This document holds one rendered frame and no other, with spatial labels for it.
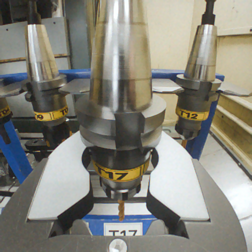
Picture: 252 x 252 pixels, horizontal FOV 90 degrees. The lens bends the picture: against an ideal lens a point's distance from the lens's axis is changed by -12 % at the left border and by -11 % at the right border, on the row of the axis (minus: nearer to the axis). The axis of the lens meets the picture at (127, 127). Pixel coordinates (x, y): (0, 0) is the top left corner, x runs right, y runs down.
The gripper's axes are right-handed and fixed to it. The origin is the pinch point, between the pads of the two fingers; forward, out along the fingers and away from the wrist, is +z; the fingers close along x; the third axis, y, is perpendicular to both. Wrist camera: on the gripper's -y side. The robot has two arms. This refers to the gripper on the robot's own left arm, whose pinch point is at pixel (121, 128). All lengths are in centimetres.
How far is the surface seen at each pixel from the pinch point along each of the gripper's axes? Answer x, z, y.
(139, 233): 3.5, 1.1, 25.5
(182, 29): 42, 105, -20
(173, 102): 44, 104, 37
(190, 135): 10.6, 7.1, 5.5
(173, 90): 6.2, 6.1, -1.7
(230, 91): 14.5, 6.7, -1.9
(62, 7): -30, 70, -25
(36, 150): -31.7, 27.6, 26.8
